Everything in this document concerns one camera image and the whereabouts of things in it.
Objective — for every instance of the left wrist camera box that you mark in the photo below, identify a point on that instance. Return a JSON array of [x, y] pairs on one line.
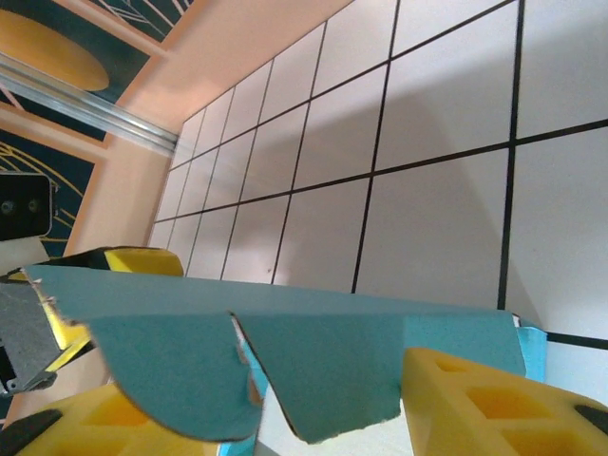
[[24, 204]]

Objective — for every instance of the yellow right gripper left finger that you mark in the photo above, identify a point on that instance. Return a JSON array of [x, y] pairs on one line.
[[71, 427]]

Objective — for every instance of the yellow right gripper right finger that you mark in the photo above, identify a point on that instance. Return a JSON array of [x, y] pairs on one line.
[[475, 418]]

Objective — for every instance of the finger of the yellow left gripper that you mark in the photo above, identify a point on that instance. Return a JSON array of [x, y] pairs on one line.
[[69, 337], [142, 260]]

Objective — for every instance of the teal paper box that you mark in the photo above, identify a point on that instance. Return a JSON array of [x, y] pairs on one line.
[[332, 332]]

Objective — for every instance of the aluminium frame post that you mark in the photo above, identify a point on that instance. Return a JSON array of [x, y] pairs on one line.
[[95, 111]]

